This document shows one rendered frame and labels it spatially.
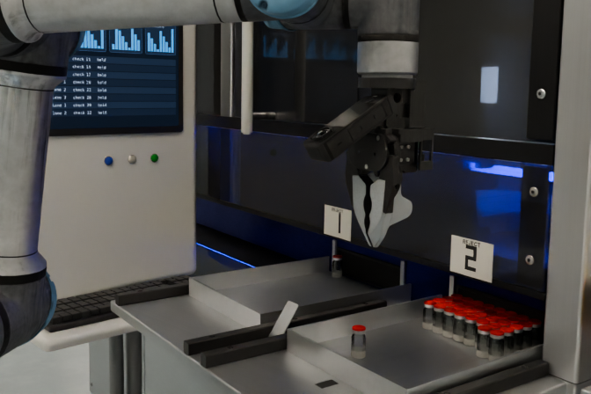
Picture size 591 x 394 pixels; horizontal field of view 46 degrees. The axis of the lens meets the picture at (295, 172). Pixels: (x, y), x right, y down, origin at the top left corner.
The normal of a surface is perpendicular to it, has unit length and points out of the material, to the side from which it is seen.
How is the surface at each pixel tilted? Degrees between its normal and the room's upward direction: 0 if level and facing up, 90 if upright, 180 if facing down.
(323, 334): 90
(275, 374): 0
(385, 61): 90
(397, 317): 90
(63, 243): 90
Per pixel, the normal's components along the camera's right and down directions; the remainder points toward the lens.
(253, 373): 0.02, -0.99
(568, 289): -0.82, 0.06
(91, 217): 0.67, 0.10
